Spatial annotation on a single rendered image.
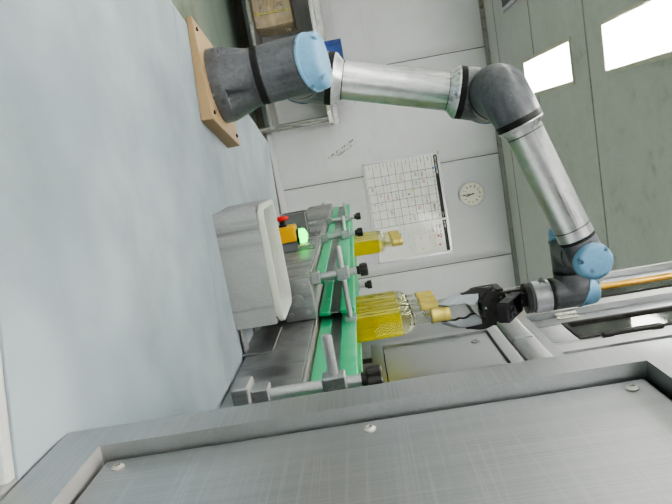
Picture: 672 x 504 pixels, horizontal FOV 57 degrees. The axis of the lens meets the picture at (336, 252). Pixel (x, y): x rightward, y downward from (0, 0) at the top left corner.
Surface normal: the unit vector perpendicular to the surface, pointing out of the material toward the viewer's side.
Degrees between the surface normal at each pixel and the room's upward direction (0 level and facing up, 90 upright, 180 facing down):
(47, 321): 0
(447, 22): 90
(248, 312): 90
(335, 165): 90
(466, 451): 90
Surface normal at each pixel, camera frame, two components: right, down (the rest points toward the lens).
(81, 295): 0.98, -0.17
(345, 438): -0.18, -0.97
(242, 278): -0.03, 0.17
